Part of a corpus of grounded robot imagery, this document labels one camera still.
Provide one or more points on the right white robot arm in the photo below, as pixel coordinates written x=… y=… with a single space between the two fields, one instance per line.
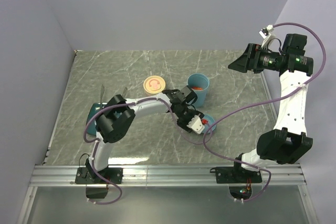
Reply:
x=287 y=142

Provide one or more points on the beige round lid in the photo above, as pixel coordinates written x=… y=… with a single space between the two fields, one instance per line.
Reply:
x=154 y=82

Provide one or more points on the red shrimp piece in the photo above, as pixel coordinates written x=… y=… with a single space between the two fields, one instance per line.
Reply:
x=197 y=88

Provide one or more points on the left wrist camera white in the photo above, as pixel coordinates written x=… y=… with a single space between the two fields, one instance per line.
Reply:
x=198 y=125

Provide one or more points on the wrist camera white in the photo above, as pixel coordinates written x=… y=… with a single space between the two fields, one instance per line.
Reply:
x=198 y=125
x=267 y=35

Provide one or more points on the pink white bowl container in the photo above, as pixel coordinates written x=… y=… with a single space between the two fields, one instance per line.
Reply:
x=150 y=92

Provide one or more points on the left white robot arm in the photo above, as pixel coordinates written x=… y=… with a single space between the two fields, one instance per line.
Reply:
x=112 y=121

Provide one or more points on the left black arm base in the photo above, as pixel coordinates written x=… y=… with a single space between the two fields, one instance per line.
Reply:
x=110 y=175

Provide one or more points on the metal serving tongs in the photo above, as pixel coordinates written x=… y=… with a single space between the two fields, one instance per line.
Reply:
x=102 y=94

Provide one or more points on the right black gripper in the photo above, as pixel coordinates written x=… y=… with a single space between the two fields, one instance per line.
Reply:
x=249 y=60

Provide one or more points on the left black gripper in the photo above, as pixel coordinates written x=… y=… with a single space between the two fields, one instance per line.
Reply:
x=183 y=124

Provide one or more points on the blue round lid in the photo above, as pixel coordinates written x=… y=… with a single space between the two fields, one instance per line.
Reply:
x=211 y=123

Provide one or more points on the blue tall cup container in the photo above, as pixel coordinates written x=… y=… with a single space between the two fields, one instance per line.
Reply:
x=199 y=83

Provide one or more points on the aluminium mounting rail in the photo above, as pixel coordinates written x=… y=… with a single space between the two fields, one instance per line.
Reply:
x=166 y=179

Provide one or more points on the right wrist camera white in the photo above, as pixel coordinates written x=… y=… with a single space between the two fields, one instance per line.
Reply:
x=267 y=35

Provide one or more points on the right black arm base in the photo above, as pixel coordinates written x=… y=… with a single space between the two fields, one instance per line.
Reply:
x=239 y=179

